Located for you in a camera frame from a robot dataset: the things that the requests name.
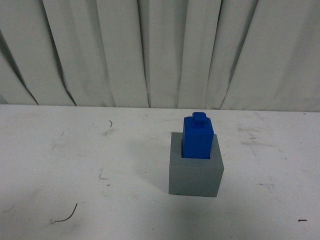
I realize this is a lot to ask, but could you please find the blue block with knob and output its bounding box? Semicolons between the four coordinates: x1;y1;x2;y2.
182;112;214;159

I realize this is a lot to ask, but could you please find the gray square base block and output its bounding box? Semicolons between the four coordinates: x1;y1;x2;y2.
168;132;225;198

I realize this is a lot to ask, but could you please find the white pleated curtain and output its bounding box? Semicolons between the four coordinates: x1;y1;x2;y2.
0;0;320;112

